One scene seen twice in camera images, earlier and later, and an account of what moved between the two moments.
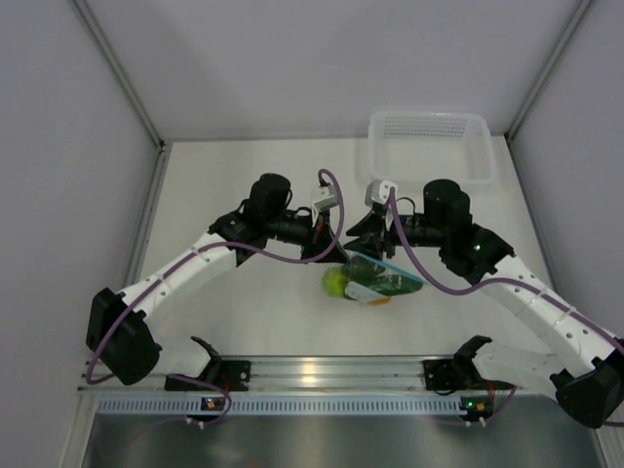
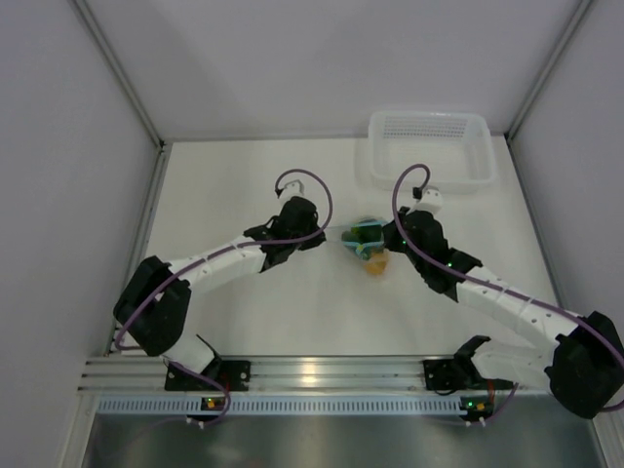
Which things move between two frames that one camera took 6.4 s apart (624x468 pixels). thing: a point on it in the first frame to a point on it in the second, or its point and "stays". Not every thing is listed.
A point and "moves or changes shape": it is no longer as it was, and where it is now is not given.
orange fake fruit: [379, 301] to [377, 265]
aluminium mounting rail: [401, 373] stays
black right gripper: [375, 235] to [392, 231]
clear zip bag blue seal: [370, 281] moves or changes shape
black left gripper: [322, 240] to [312, 242]
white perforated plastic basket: [413, 147] stays
